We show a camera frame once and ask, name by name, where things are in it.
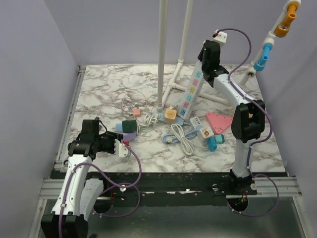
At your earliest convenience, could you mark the light blue charger plug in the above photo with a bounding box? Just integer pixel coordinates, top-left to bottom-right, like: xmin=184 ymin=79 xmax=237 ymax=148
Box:
xmin=115 ymin=123 xmax=123 ymax=132

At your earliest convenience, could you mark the purple USB power strip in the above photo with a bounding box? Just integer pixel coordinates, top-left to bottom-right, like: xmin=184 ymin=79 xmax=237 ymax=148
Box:
xmin=121 ymin=132 xmax=137 ymax=141

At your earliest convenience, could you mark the white multicolour power strip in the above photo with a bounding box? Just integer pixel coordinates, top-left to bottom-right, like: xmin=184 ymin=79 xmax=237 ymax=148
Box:
xmin=178 ymin=61 xmax=205 ymax=120

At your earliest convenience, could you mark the dark green cube socket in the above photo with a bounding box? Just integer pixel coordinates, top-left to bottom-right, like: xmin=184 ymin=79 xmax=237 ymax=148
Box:
xmin=122 ymin=119 xmax=138 ymax=133

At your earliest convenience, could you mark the pink charger plug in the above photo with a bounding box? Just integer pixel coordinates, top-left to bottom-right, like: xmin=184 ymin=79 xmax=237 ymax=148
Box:
xmin=132 ymin=108 xmax=141 ymax=118

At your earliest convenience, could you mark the pink triangular power strip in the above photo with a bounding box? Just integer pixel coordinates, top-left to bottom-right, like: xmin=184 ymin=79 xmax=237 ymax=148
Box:
xmin=206 ymin=113 xmax=233 ymax=134

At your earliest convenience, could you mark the teal plug adapter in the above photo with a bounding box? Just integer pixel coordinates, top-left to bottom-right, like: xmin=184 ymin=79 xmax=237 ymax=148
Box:
xmin=214 ymin=134 xmax=225 ymax=144

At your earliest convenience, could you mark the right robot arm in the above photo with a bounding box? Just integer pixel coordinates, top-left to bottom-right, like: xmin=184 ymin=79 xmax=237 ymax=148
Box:
xmin=198 ymin=40 xmax=265 ymax=194

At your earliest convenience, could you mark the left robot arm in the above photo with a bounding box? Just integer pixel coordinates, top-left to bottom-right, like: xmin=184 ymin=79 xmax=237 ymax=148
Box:
xmin=41 ymin=118 xmax=123 ymax=238

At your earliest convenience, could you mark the wooden cube socket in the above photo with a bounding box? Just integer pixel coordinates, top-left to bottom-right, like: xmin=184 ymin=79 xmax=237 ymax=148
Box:
xmin=164 ymin=108 xmax=177 ymax=124

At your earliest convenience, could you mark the blue plug adapter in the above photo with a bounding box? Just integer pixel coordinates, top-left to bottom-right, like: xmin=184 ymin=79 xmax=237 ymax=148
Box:
xmin=207 ymin=137 xmax=217 ymax=152

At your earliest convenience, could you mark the blue pipe fitting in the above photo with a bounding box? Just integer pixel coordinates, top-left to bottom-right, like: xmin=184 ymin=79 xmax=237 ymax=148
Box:
xmin=254 ymin=43 xmax=273 ymax=71

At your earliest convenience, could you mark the white USB charger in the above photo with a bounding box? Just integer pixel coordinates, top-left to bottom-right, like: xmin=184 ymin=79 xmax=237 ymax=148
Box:
xmin=189 ymin=117 xmax=203 ymax=129

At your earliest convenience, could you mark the orange pipe fitting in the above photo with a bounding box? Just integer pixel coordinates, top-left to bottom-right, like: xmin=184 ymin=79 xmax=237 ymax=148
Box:
xmin=274 ymin=2 xmax=299 ymax=38

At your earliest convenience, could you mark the white cartoon cube adapter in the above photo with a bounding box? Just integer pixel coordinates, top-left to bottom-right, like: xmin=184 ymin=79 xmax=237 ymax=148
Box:
xmin=197 ymin=127 xmax=214 ymax=144

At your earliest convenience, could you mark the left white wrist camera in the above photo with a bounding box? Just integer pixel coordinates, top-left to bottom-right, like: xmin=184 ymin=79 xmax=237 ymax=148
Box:
xmin=114 ymin=139 xmax=131 ymax=158

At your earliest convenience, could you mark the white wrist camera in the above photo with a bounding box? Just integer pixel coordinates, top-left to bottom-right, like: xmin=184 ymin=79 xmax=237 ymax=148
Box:
xmin=114 ymin=139 xmax=131 ymax=158
xmin=213 ymin=31 xmax=227 ymax=45

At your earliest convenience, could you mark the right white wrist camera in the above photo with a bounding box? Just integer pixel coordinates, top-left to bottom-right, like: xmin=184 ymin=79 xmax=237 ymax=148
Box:
xmin=213 ymin=31 xmax=227 ymax=45

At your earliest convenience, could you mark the white PVC pipe frame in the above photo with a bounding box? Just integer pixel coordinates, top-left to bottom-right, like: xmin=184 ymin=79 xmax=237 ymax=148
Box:
xmin=158 ymin=0 xmax=301 ymax=110

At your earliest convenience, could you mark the white coiled cable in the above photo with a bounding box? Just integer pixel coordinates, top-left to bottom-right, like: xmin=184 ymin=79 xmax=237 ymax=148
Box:
xmin=137 ymin=114 xmax=159 ymax=134

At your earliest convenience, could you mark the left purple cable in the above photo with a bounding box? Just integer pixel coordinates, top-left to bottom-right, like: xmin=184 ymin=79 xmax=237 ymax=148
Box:
xmin=58 ymin=143 xmax=142 ymax=238

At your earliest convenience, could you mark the black metal base rail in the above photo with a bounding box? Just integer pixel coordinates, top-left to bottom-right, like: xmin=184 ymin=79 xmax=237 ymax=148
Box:
xmin=79 ymin=171 xmax=273 ymax=208

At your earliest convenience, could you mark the pink charger cable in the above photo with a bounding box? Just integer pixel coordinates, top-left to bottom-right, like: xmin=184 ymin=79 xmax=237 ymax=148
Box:
xmin=118 ymin=90 xmax=159 ymax=115

